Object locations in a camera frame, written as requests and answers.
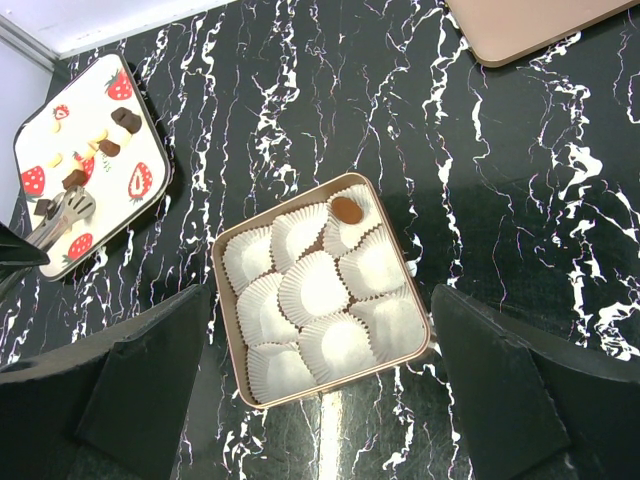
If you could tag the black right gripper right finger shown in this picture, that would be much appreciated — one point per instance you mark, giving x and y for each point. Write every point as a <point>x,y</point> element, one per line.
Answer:
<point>527,398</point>

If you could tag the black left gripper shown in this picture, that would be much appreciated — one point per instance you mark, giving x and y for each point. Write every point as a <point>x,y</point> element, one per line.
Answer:
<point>18,256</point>

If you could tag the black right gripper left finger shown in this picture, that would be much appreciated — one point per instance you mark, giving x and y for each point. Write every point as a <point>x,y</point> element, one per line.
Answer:
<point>122,392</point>

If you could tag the metal tongs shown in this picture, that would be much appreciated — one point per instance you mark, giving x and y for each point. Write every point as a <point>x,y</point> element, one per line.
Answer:
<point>66,209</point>

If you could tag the rose gold chocolate box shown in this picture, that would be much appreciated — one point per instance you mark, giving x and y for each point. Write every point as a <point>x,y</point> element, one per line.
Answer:
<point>310,303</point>

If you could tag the round brown chocolate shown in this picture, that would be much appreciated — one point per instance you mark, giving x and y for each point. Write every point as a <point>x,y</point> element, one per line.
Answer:
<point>346,210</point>

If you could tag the dark square chocolate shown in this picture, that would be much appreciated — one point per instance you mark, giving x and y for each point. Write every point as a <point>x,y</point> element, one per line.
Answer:
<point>44,206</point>

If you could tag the white round chocolate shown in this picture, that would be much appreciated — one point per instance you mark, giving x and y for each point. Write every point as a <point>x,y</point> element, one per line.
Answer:
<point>54,160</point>

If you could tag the dark chocolate pair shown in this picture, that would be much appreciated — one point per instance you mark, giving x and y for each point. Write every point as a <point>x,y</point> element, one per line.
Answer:
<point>126,119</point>

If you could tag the strawberry pattern tray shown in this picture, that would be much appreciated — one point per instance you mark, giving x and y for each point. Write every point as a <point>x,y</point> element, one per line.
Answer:
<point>125,173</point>

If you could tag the rose gold box lid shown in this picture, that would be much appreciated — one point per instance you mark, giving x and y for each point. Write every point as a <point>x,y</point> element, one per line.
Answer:
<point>502,31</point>

